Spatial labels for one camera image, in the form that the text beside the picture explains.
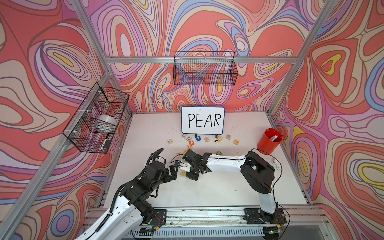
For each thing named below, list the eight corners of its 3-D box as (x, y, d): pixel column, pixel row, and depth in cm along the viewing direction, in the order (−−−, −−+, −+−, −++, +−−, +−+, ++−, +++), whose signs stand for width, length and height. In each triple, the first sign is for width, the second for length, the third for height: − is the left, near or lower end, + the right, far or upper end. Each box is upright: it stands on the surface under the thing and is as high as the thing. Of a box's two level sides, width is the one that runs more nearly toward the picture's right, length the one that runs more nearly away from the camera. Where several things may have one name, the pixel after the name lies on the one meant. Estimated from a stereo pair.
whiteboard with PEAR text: (182, 135, 107) (180, 118, 93) (183, 124, 114) (181, 106, 100) (222, 135, 107) (226, 118, 93) (220, 124, 114) (224, 106, 100)
